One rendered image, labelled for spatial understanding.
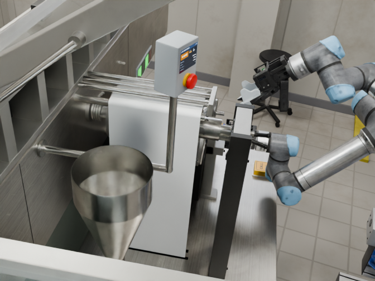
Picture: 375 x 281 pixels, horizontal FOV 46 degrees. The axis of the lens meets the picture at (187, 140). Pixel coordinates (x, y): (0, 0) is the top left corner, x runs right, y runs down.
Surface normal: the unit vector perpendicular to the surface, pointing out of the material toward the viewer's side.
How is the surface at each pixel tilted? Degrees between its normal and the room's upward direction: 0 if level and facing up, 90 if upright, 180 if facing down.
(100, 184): 72
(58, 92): 0
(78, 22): 90
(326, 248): 0
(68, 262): 0
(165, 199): 90
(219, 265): 90
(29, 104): 90
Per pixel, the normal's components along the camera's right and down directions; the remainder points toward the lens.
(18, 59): -0.17, 0.56
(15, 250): 0.07, -0.81
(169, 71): -0.53, 0.46
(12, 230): 0.98, 0.16
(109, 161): 0.27, 0.57
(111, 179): 0.19, 0.30
